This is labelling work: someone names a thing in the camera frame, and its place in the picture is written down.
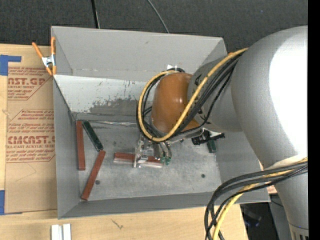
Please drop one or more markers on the red-brown block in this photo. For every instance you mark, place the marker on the red-brown block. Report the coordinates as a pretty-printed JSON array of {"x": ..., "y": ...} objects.
[
  {"x": 80, "y": 146},
  {"x": 123, "y": 157},
  {"x": 94, "y": 174}
]

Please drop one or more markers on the brown cardboard board red print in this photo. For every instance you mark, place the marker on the brown cardboard board red print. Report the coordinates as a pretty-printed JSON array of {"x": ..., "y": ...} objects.
[{"x": 27, "y": 124}]

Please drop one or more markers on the dark green flat block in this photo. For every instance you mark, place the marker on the dark green flat block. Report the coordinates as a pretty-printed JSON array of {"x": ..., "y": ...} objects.
[
  {"x": 212, "y": 146},
  {"x": 93, "y": 136}
]

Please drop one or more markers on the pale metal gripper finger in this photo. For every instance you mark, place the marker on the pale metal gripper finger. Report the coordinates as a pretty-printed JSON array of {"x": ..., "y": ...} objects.
[
  {"x": 147, "y": 165},
  {"x": 138, "y": 152}
]

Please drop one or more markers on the grey metal bin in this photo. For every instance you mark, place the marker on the grey metal bin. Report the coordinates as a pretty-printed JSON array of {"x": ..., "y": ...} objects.
[{"x": 150, "y": 181}]

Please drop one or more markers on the black cylinder on white bracket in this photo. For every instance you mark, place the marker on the black cylinder on white bracket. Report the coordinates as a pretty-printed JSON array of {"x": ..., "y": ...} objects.
[{"x": 200, "y": 139}]

